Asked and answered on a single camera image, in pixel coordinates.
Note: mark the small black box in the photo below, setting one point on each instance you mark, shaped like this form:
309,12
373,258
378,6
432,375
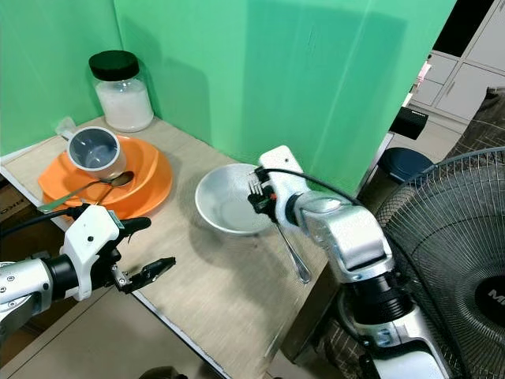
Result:
409,124

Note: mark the dark blue bin lid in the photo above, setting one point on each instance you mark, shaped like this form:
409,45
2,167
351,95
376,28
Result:
404,164

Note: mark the green backdrop screen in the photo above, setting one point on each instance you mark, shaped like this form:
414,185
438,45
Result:
284,79

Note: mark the white cabinet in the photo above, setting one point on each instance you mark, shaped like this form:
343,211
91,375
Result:
465,87

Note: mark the small clear plastic cup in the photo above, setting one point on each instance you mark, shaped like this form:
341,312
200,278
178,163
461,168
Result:
65,126

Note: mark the silver metal fork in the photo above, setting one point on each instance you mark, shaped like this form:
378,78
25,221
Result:
296,260

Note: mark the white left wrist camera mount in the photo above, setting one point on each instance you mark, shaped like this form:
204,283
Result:
91,241

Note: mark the white bowl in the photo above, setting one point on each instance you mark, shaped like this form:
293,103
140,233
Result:
225,201

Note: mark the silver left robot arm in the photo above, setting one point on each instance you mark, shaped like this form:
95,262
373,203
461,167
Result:
24,292

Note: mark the black electric fan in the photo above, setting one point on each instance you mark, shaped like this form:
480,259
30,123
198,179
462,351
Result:
442,237

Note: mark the brown cardboard box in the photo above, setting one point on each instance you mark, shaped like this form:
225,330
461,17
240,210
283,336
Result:
20,207

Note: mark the orange plate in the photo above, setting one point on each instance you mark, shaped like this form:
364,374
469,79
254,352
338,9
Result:
146,178

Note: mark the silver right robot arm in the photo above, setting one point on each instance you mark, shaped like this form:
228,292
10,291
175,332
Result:
355,237

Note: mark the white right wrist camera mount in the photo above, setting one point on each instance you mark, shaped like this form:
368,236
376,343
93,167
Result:
280,162

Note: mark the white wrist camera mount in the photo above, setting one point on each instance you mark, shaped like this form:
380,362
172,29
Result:
280,162
91,241

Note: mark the glass jar with black lid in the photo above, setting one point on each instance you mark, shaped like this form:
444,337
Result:
124,103

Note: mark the grey white mug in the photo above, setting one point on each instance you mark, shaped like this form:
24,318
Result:
95,150

